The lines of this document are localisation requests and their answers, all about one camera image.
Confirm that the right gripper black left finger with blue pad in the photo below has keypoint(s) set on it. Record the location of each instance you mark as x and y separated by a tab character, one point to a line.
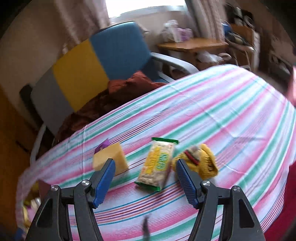
52	221

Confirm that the white boxes on table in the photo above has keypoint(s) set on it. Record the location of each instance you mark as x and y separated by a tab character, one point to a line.
172	33

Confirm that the grey yellow blue chair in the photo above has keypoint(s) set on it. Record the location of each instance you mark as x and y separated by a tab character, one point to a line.
116	52

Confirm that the purple snack packet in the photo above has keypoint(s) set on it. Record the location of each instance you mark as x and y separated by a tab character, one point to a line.
102	145

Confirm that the striped pink green bedsheet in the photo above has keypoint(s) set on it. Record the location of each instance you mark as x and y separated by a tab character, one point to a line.
248	125

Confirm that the wooden side table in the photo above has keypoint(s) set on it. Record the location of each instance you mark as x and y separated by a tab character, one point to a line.
189	49

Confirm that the yellow sponge block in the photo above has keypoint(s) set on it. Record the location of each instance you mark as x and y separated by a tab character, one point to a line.
114	152

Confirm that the dark red blanket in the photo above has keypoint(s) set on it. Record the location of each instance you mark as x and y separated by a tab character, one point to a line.
118	93

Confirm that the yellow knitted sock bundle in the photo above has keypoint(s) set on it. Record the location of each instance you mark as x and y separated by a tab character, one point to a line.
200	159

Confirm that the green rice cracker packet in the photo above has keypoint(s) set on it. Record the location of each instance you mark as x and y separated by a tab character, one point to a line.
157	165

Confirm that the gold maroon storage box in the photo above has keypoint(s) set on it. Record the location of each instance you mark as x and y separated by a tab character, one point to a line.
33	200

